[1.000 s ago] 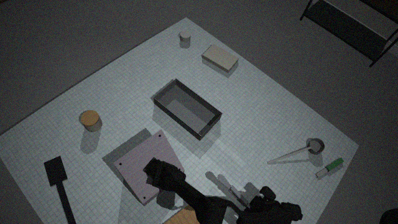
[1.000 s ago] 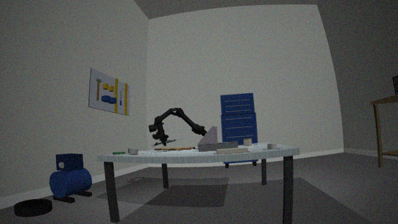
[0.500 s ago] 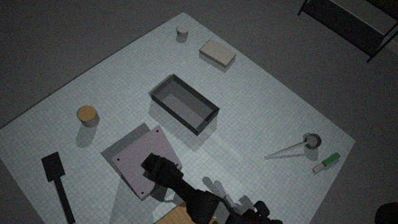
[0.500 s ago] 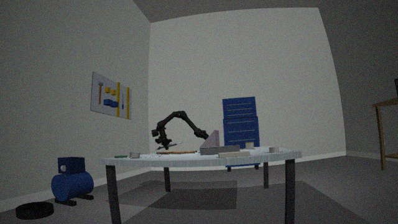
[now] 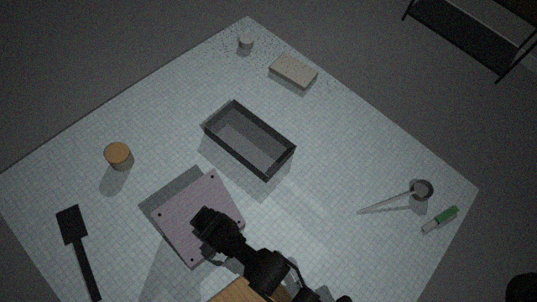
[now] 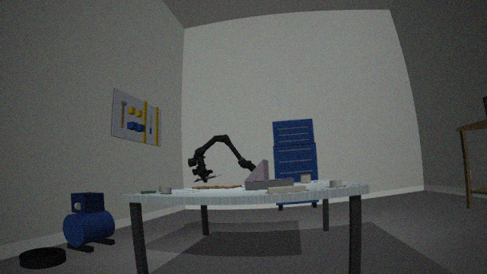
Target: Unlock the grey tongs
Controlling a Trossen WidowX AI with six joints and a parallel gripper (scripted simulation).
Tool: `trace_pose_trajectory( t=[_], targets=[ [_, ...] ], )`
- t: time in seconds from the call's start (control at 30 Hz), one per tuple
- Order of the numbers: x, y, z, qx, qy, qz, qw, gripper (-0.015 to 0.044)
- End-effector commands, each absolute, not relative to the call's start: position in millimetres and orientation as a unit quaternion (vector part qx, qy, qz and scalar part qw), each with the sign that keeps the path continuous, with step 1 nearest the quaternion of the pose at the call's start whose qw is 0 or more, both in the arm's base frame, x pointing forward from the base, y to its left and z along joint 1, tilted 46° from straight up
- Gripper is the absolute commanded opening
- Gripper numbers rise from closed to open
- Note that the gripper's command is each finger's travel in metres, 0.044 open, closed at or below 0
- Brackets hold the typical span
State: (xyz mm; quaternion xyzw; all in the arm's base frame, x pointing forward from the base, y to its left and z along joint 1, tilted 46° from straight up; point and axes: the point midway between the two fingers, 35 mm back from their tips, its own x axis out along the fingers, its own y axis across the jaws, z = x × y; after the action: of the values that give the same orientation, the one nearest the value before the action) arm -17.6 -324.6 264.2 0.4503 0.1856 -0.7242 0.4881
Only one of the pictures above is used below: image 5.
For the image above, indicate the short grey cylinder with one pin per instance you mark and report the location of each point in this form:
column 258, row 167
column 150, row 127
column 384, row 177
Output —
column 246, row 41

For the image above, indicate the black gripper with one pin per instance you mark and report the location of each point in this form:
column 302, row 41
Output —
column 344, row 298

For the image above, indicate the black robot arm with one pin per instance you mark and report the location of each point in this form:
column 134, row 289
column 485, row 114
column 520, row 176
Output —
column 264, row 269

